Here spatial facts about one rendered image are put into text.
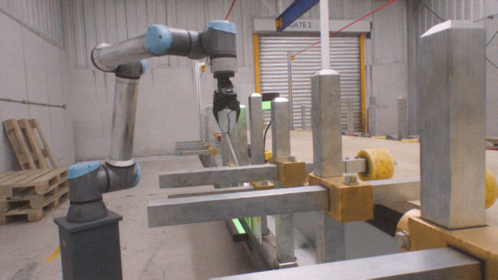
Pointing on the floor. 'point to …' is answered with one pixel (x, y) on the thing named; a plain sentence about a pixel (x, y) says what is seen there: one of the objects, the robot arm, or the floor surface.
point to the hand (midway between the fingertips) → (227, 134)
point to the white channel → (324, 34)
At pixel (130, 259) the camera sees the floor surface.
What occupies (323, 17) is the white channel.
